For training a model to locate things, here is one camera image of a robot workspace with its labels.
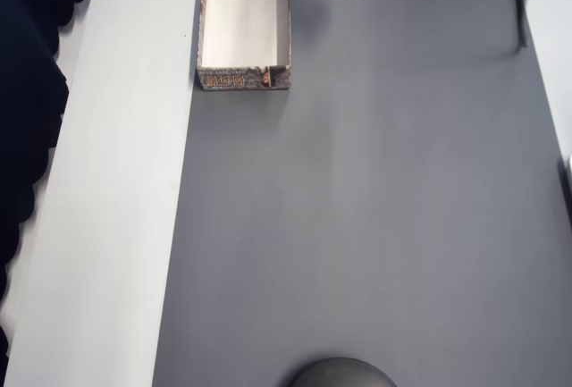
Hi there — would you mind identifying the thick black cable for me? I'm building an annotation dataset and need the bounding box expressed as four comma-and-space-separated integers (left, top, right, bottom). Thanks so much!
512, 0, 530, 49

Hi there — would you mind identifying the grey table mat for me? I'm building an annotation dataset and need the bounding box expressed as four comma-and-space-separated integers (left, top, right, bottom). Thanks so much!
151, 0, 572, 387

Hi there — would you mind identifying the printed open cardboard box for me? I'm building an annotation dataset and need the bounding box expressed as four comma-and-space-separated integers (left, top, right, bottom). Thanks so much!
195, 0, 294, 92

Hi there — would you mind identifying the black round dome object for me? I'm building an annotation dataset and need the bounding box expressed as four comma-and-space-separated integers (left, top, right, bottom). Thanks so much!
285, 357, 399, 387

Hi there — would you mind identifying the dark navy cloth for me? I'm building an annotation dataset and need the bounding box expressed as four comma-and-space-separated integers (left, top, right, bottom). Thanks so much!
0, 0, 105, 361

